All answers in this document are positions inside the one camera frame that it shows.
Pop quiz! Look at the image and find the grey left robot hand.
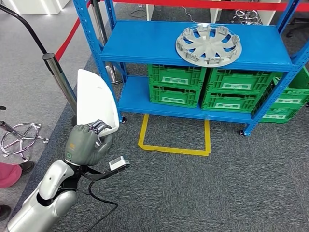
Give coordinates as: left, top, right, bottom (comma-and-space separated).
65, 120, 114, 167

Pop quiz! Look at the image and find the white lit plinth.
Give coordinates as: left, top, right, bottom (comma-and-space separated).
2, 0, 71, 15

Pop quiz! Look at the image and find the red barrier belt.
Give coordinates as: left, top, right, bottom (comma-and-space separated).
55, 1, 91, 62
112, 0, 309, 13

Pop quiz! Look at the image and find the black floor cable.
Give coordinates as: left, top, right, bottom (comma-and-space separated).
129, 8, 147, 18

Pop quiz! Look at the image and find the person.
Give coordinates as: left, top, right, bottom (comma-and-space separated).
0, 161, 35, 222

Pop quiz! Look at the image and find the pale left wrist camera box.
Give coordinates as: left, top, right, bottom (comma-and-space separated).
109, 156, 131, 172

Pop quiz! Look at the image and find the white plastic mirror cover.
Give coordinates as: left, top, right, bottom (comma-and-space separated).
76, 68, 120, 139

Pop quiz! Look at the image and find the silver wheel hubcap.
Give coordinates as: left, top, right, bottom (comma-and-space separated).
175, 24, 243, 68

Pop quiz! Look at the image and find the white desk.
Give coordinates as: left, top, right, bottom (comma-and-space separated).
145, 3, 223, 24
259, 9, 281, 26

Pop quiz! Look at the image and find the blue metal shelf rack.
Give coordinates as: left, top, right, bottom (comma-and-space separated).
72, 0, 309, 138

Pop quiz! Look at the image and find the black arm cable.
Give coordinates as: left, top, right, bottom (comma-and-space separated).
83, 181, 119, 232

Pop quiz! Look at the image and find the white floor cable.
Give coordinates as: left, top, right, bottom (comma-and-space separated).
181, 6, 197, 23

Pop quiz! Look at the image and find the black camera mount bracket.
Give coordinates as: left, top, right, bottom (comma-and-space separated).
79, 166, 115, 182

